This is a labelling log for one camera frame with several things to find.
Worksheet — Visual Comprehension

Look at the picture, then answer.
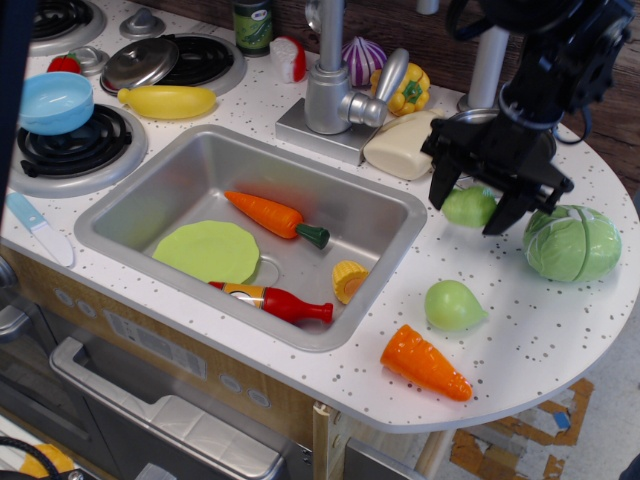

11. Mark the blue white toy knife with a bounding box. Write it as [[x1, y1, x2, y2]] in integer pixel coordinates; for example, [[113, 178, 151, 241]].
[[5, 192, 75, 267]]

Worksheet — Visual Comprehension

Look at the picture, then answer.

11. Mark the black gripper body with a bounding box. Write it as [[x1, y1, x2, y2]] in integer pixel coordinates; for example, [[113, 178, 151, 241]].
[[422, 82, 574, 201]]

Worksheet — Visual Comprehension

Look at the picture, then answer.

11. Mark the yellow toy on floor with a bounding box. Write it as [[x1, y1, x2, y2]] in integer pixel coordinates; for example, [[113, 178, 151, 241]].
[[19, 444, 75, 479]]

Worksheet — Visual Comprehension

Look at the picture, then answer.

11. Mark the stove burner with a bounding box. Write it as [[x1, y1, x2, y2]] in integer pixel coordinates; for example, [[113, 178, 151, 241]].
[[29, 0, 106, 57], [9, 105, 148, 199], [154, 34, 246, 95]]

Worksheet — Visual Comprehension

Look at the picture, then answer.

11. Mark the yellow toy corn piece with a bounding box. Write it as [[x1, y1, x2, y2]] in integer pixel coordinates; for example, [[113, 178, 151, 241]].
[[332, 260, 369, 304]]

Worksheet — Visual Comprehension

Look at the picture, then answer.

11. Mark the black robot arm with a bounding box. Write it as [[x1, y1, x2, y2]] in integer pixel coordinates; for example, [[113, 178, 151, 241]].
[[422, 1, 634, 235]]

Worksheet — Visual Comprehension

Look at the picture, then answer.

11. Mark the front left stove burner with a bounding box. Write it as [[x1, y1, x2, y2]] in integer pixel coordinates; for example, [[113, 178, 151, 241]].
[[9, 105, 148, 199]]

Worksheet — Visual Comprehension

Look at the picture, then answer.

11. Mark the back right stove burner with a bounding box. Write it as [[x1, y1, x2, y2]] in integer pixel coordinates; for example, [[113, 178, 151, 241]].
[[154, 34, 246, 95]]

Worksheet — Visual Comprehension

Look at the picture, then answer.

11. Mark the silver pot lid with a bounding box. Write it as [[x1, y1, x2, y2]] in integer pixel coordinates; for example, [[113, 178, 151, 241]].
[[100, 38, 179, 93]]

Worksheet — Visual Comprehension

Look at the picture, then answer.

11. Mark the red toy strawberry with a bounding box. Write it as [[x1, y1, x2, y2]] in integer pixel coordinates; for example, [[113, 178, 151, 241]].
[[47, 52, 82, 74]]

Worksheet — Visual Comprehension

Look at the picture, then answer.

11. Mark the cream toy mayonnaise bottle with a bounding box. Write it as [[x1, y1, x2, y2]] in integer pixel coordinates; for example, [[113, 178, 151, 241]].
[[363, 109, 445, 180]]

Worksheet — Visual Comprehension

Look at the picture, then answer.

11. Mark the green toy can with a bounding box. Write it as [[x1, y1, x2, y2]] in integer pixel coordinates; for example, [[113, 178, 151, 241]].
[[232, 0, 273, 57]]

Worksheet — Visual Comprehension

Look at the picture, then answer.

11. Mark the yellow toy bell pepper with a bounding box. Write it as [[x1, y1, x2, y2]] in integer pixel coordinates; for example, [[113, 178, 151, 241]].
[[388, 63, 431, 116]]

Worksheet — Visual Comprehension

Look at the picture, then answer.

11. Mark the silver oven door handle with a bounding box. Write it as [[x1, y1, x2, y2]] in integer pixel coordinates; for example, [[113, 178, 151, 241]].
[[49, 338, 289, 479]]

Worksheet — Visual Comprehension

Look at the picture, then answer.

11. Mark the light green toy plate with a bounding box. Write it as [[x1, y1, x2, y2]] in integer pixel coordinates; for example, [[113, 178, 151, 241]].
[[152, 220, 260, 283]]

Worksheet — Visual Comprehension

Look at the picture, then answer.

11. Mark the stainless steel pan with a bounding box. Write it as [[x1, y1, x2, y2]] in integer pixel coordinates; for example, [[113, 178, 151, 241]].
[[439, 108, 560, 191]]

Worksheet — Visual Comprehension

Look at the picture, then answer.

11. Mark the back left stove burner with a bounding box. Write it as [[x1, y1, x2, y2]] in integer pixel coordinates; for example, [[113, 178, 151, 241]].
[[29, 0, 106, 57]]

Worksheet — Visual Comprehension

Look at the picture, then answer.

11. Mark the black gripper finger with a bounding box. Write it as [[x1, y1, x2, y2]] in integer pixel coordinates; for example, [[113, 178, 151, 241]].
[[482, 184, 558, 236], [429, 154, 462, 210]]

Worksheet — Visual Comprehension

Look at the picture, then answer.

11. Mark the green toy broccoli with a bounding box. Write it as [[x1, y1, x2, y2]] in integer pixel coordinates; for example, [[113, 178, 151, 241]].
[[441, 186, 497, 228]]

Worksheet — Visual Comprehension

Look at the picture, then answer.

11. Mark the purple toy onion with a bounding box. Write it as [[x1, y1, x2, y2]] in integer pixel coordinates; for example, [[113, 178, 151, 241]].
[[341, 36, 387, 87]]

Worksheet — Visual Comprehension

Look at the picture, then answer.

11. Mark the red toy ketchup bottle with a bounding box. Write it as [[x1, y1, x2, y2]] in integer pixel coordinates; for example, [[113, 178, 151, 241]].
[[210, 281, 334, 324]]

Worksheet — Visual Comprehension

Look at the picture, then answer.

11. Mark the silver toy faucet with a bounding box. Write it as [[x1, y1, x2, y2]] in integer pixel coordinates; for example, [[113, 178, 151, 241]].
[[275, 0, 409, 166]]

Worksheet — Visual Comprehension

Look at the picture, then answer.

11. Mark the light green toy pear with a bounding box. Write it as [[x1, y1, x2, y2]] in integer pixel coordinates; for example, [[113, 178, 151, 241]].
[[424, 280, 488, 331]]

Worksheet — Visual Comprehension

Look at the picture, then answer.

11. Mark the orange toy carrot half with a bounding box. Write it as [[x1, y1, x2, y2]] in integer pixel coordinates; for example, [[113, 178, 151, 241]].
[[380, 325, 473, 402]]

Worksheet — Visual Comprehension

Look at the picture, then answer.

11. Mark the green toy cabbage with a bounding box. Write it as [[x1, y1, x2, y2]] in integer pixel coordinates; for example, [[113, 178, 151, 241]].
[[523, 205, 622, 282]]

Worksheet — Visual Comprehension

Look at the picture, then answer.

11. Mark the silver stove knob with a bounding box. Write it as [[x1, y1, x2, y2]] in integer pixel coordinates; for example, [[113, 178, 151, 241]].
[[119, 7, 166, 40], [71, 45, 110, 77]]

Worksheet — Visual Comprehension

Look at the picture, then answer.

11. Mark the orange toy carrot with stem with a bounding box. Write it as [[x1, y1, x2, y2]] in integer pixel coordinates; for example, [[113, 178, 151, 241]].
[[224, 191, 330, 249]]

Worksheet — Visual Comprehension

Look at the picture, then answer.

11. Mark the light blue toy bowl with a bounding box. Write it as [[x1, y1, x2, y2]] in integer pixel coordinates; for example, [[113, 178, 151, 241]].
[[18, 72, 94, 136]]

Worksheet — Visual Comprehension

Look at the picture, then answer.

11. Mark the yellow toy squash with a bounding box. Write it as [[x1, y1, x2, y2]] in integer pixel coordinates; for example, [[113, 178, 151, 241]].
[[117, 85, 217, 120]]

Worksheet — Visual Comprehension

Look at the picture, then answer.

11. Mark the stainless steel sink basin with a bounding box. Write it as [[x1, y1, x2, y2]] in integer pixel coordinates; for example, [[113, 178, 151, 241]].
[[75, 125, 427, 351]]

